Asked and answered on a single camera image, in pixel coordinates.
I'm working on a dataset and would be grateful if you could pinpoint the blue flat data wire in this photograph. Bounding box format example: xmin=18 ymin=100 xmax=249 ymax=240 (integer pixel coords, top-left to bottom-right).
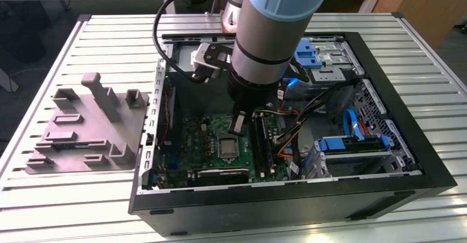
xmin=341 ymin=108 xmax=365 ymax=142

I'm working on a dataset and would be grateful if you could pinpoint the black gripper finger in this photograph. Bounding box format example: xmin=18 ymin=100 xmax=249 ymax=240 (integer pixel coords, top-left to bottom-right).
xmin=228 ymin=110 xmax=248 ymax=135

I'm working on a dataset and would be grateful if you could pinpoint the black graphics card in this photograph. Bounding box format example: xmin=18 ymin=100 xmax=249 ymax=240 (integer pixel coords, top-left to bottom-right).
xmin=185 ymin=166 xmax=252 ymax=188

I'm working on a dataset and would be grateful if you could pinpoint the grey plastic parts rack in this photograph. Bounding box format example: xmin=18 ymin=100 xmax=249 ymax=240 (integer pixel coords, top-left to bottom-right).
xmin=25 ymin=72 xmax=150 ymax=175

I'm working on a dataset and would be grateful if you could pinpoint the metal socket cover frame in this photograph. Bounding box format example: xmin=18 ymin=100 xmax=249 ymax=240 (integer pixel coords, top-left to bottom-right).
xmin=216 ymin=134 xmax=241 ymax=159

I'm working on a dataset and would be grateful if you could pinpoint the black open PC case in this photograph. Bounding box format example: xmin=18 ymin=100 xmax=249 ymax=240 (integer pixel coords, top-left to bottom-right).
xmin=126 ymin=31 xmax=458 ymax=237

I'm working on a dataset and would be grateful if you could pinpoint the green RAM stick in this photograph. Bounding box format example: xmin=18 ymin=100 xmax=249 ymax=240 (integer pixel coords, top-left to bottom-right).
xmin=50 ymin=142 xmax=90 ymax=149

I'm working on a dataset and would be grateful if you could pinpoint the empty blue disk carrier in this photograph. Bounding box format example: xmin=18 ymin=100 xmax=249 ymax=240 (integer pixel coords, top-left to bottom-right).
xmin=293 ymin=39 xmax=324 ymax=70

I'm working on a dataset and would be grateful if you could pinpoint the green motherboard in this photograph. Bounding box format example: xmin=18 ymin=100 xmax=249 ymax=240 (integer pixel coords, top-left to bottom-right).
xmin=156 ymin=108 xmax=292 ymax=190

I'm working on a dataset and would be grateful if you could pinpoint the black RAM slot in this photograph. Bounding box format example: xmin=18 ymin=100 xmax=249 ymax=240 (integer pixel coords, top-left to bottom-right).
xmin=248 ymin=113 xmax=266 ymax=178
xmin=256 ymin=111 xmax=277 ymax=174

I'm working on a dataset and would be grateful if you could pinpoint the orange wire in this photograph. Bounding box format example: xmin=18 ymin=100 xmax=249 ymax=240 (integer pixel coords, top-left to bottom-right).
xmin=276 ymin=125 xmax=304 ymax=161

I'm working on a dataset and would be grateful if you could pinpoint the CPU socket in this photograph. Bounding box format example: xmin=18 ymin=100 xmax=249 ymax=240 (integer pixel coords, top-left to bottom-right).
xmin=214 ymin=133 xmax=242 ymax=164

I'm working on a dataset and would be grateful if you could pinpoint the black cable bundle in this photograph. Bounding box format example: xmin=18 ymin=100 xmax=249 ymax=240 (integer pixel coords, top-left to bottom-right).
xmin=273 ymin=80 xmax=360 ymax=145

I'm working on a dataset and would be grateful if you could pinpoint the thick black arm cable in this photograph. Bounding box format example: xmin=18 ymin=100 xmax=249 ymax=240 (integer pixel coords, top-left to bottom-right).
xmin=152 ymin=0 xmax=208 ymax=84

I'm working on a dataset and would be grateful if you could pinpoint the wooden cabinet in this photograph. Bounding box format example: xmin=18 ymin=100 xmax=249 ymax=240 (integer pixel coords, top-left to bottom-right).
xmin=373 ymin=0 xmax=467 ymax=49

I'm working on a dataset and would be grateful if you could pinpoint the metal disk bay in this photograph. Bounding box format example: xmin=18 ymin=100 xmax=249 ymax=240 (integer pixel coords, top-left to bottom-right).
xmin=301 ymin=136 xmax=405 ymax=180

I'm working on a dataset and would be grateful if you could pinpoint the grey power supply unit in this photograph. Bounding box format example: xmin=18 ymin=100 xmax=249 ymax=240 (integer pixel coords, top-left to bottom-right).
xmin=165 ymin=42 xmax=237 ymax=118

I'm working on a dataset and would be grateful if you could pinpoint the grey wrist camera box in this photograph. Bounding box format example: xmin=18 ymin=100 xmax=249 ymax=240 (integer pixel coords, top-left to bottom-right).
xmin=192 ymin=42 xmax=234 ymax=84

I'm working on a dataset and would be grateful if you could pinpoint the hard disk in blue carrier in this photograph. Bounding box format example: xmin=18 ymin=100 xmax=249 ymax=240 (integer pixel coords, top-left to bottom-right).
xmin=316 ymin=135 xmax=393 ymax=155

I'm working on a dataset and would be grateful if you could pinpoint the red data wire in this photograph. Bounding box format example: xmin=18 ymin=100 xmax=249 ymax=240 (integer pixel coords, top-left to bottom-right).
xmin=354 ymin=117 xmax=369 ymax=137

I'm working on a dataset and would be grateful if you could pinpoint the metal drive cage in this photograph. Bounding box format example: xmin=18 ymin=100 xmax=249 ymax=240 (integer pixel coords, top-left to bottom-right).
xmin=282 ymin=39 xmax=365 ymax=100

